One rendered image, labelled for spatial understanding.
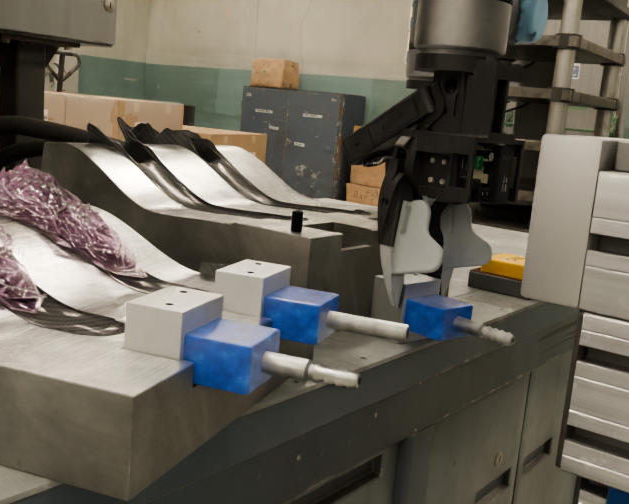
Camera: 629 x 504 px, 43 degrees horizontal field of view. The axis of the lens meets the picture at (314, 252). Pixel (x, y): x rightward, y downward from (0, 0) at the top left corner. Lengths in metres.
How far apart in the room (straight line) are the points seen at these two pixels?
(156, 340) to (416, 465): 0.48
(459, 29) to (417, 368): 0.29
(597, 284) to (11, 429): 0.31
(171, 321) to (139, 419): 0.06
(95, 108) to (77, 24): 3.16
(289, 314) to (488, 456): 0.60
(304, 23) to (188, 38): 1.60
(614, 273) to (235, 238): 0.38
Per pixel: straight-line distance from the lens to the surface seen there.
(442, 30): 0.66
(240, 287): 0.54
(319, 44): 8.53
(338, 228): 0.76
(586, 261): 0.44
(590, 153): 0.44
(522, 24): 1.15
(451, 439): 0.98
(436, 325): 0.68
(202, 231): 0.74
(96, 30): 1.59
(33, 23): 1.51
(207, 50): 9.43
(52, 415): 0.43
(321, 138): 7.83
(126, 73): 9.86
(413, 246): 0.67
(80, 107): 4.79
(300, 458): 0.69
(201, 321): 0.46
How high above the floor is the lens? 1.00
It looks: 10 degrees down
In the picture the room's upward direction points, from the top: 5 degrees clockwise
